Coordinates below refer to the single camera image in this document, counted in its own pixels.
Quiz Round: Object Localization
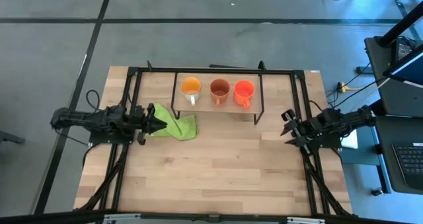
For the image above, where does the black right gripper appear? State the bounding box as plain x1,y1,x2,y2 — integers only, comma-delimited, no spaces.
280,108,327,156

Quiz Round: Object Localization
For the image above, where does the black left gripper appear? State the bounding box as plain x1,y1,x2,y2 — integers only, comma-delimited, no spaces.
124,102,168,147

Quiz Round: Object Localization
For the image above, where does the white mug with yellow inside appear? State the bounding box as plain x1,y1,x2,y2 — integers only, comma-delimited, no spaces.
180,76,203,106

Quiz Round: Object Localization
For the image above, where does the bright orange mug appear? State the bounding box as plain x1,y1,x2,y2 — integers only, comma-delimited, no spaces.
233,80,256,111

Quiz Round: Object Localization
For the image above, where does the brown-orange mug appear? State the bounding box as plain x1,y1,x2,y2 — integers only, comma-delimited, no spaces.
210,78,231,106

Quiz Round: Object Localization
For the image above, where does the green cloth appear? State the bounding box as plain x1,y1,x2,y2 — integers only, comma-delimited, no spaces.
145,102,199,141

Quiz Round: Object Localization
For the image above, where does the white paper sheet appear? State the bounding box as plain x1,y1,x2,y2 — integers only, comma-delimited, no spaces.
340,130,359,150

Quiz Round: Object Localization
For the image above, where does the yellow power plug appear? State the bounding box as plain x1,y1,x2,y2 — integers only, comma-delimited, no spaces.
336,81,364,94

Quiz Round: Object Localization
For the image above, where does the black desk with keyboard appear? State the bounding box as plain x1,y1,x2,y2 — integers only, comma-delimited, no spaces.
372,114,423,196

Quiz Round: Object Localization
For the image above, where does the black overhead rig beam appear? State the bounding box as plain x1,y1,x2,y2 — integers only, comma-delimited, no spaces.
0,209,423,224

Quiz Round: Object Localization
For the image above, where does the black desk with monitor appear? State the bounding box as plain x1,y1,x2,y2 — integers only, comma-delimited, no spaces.
364,35,423,119

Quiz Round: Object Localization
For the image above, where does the black keyboard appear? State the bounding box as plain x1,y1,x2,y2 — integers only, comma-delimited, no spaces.
391,142,423,191

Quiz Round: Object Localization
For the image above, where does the dark monitor screen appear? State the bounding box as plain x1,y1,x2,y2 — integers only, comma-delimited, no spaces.
383,44,423,88

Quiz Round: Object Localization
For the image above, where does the grey chair leg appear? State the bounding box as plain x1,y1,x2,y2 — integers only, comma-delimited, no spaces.
0,130,26,145

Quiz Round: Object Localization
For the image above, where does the black slanted pole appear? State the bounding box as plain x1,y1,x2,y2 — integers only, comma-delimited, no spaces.
376,1,423,48

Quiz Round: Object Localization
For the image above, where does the blue-grey metal stand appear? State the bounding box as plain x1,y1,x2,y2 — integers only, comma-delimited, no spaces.
389,0,423,40

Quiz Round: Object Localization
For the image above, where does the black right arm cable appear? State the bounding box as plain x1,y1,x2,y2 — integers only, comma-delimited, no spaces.
308,99,328,114

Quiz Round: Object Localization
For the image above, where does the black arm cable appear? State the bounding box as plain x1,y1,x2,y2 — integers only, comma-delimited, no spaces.
308,99,328,114
85,89,101,112

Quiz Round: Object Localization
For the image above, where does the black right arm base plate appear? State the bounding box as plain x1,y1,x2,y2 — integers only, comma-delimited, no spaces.
302,136,343,149

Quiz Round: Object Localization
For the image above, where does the black aluminium table frame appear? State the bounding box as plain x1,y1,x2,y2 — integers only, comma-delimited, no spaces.
74,60,354,218

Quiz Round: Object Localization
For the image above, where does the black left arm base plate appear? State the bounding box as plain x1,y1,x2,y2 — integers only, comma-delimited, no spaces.
88,128,134,145

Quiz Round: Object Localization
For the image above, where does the wooden shelf with black frame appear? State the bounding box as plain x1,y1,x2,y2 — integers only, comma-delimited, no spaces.
170,71,266,126

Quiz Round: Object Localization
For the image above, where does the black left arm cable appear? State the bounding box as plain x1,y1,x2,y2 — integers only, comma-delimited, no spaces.
85,89,101,112

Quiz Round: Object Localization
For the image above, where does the black floor cable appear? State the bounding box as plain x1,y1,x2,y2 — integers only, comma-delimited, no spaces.
325,61,387,110

